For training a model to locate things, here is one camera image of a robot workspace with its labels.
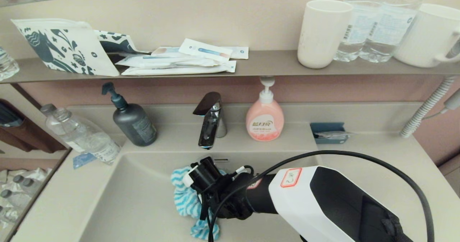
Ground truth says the dark grey pump bottle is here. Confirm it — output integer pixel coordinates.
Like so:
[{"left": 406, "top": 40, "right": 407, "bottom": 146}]
[{"left": 102, "top": 82, "right": 157, "bottom": 147}]

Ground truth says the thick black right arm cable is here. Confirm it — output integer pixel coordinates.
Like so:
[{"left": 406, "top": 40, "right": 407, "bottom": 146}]
[{"left": 208, "top": 150, "right": 434, "bottom": 242}]

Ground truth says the black rounded object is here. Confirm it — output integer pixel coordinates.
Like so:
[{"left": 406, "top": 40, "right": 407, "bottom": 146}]
[{"left": 0, "top": 102, "right": 23, "bottom": 127}]

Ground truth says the chrome sink faucet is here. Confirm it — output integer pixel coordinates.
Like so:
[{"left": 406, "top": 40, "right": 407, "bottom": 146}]
[{"left": 193, "top": 92, "right": 227, "bottom": 150}]

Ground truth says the white sachet pinkish print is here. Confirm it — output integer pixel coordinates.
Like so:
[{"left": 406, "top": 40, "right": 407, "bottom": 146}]
[{"left": 151, "top": 47, "right": 185, "bottom": 57}]

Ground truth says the blue soap tray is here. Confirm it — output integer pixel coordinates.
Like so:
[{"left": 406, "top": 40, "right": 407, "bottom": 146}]
[{"left": 310, "top": 122, "right": 349, "bottom": 144}]

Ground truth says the white ribbed mug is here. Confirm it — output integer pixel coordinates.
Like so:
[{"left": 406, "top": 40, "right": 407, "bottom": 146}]
[{"left": 394, "top": 3, "right": 460, "bottom": 68}]

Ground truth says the brown wooden furniture piece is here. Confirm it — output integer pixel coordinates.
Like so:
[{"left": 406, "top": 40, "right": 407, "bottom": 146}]
[{"left": 0, "top": 98, "right": 69, "bottom": 153}]

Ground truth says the large white blue patterned pouch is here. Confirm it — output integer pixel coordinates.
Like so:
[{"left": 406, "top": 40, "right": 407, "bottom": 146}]
[{"left": 11, "top": 18, "right": 120, "bottom": 77}]

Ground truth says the grey wall shelf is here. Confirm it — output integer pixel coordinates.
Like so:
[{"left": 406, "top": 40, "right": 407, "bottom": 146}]
[{"left": 0, "top": 50, "right": 460, "bottom": 84}]

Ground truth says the plastic wrapped bottle pack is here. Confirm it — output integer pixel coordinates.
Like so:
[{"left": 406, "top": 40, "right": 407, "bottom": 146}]
[{"left": 0, "top": 168, "right": 52, "bottom": 232}]

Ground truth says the clear plastic water bottle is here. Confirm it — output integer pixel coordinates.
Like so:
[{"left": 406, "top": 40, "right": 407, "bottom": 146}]
[
  {"left": 52, "top": 107, "right": 121, "bottom": 164},
  {"left": 0, "top": 46, "right": 20, "bottom": 81},
  {"left": 333, "top": 0, "right": 383, "bottom": 62},
  {"left": 359, "top": 0, "right": 432, "bottom": 63},
  {"left": 40, "top": 104, "right": 87, "bottom": 153}
]

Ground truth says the blue patterned card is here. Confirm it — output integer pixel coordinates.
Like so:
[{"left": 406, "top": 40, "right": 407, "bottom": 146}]
[{"left": 73, "top": 152, "right": 97, "bottom": 169}]

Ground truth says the small plain white sachet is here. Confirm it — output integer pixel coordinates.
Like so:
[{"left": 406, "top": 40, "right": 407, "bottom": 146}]
[{"left": 219, "top": 46, "right": 249, "bottom": 60}]

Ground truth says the pink soap pump bottle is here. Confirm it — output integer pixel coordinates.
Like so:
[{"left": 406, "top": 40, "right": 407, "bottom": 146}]
[{"left": 246, "top": 76, "right": 285, "bottom": 142}]

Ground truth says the small white blue patterned pouch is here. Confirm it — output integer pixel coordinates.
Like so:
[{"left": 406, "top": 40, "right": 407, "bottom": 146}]
[{"left": 94, "top": 29, "right": 151, "bottom": 55}]

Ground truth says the long white plastic packet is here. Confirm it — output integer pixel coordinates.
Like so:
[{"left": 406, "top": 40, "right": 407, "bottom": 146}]
[
  {"left": 121, "top": 61, "right": 237, "bottom": 76},
  {"left": 115, "top": 55, "right": 221, "bottom": 68}
]

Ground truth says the white plastic tumbler cup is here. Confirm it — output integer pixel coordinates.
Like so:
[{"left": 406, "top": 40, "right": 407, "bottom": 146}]
[{"left": 298, "top": 0, "right": 353, "bottom": 69}]

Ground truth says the white sachet blue orange print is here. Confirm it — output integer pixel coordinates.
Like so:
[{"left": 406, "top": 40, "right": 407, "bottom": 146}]
[{"left": 179, "top": 38, "right": 233, "bottom": 63}]

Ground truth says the beige sink basin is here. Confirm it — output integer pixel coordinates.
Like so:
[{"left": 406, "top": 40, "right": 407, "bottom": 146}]
[{"left": 79, "top": 150, "right": 345, "bottom": 242}]

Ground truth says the turquoise white striped cloth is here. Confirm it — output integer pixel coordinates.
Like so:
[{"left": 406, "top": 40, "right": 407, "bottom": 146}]
[{"left": 170, "top": 166, "right": 227, "bottom": 241}]

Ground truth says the grey corrugated hose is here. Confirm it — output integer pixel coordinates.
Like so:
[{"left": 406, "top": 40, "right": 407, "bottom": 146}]
[{"left": 400, "top": 76, "right": 457, "bottom": 138}]

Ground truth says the grey hair dryer handle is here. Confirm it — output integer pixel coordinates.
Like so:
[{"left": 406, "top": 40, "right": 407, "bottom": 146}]
[{"left": 444, "top": 88, "right": 460, "bottom": 110}]

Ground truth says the black cable white plug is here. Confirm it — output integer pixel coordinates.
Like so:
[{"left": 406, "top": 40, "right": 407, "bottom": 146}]
[{"left": 230, "top": 165, "right": 255, "bottom": 178}]

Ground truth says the clear wrapped small packet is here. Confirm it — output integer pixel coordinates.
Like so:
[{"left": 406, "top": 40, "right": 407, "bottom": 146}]
[{"left": 314, "top": 131, "right": 354, "bottom": 139}]

